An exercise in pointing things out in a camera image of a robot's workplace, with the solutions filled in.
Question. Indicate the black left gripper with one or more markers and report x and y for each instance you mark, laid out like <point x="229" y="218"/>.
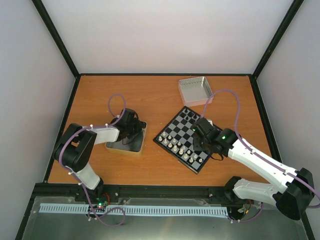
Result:
<point x="139" y="127"/>

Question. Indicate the black and silver chessboard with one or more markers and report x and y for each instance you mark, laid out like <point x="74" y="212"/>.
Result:
<point x="180" y="130"/>

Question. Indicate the silver square tin lid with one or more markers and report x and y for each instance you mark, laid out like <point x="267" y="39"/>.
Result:
<point x="194" y="91"/>

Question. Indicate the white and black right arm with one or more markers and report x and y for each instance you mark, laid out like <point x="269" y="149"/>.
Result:
<point x="288" y="189"/>

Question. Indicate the light blue cable duct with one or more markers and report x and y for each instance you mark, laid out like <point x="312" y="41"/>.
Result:
<point x="137" y="210"/>

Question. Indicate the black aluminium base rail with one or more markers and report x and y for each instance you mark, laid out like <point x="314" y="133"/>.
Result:
<point x="222" y="195"/>

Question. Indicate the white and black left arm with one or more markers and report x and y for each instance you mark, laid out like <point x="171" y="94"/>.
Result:
<point x="74" y="148"/>

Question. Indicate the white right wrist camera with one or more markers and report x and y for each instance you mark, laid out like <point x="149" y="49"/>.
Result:
<point x="210" y="122"/>

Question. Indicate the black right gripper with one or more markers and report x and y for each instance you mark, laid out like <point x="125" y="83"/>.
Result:
<point x="196" y="145"/>

